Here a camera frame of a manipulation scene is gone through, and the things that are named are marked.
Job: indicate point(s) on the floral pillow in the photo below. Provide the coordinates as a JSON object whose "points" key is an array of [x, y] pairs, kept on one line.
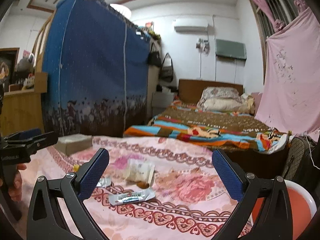
{"points": [[220, 93]]}

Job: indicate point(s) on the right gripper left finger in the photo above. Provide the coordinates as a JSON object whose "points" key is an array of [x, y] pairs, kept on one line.
{"points": [[45, 217]]}

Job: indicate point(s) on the white blue sachet wrapper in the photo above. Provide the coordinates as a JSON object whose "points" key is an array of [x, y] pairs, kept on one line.
{"points": [[131, 197]]}

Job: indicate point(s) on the pink hanging sheet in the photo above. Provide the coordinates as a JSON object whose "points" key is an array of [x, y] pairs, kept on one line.
{"points": [[290, 99]]}

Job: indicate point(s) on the black handbag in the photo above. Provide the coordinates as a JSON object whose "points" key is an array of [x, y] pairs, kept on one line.
{"points": [[154, 58]]}

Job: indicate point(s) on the white air conditioner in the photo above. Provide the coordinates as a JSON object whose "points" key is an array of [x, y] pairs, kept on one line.
{"points": [[198, 25]]}

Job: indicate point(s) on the yellow small wrapper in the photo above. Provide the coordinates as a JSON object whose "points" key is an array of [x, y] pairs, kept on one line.
{"points": [[76, 168]]}

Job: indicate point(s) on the red white plastic bin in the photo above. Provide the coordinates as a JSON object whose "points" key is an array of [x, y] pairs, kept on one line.
{"points": [[303, 207]]}

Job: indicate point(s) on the wooden side cabinet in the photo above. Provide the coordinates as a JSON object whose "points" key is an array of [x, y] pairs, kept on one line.
{"points": [[22, 109]]}

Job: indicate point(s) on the cream snack packet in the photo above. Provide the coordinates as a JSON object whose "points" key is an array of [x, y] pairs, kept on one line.
{"points": [[139, 171]]}

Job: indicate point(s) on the cream pillow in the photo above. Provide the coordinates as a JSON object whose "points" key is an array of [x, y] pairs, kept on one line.
{"points": [[241, 105]]}

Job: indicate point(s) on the tissue box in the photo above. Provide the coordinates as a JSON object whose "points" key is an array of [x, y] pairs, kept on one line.
{"points": [[72, 144]]}

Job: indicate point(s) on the grey white handbag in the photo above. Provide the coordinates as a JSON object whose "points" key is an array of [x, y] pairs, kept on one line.
{"points": [[166, 73]]}

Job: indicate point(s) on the round brown biscuit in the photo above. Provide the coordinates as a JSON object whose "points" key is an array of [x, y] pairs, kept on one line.
{"points": [[142, 185]]}

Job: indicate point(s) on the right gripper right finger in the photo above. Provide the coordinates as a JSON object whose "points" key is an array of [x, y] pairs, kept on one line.
{"points": [[274, 219]]}

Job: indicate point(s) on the white nightstand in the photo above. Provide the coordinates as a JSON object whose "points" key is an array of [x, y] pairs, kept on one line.
{"points": [[161, 101]]}

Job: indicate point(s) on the colourful cartoon blanket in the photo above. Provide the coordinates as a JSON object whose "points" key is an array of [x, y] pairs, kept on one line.
{"points": [[230, 131]]}

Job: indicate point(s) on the blue fabric wardrobe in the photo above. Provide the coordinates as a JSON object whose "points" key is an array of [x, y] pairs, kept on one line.
{"points": [[96, 62]]}

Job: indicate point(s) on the left hand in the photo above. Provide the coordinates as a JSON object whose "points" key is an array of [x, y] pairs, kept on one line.
{"points": [[15, 190]]}

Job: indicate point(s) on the silver foil wrapper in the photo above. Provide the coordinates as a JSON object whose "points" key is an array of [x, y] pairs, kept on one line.
{"points": [[104, 182]]}

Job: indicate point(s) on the wooden headboard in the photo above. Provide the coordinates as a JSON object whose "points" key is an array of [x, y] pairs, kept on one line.
{"points": [[190, 91]]}

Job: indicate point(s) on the black checkered suitcase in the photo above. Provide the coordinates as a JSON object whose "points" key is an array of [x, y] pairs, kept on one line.
{"points": [[299, 167]]}

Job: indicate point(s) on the pink floral bedspread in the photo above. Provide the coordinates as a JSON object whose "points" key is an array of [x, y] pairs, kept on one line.
{"points": [[190, 201]]}

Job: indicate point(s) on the green wall panel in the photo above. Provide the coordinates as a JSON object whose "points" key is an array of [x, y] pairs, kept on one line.
{"points": [[230, 49]]}

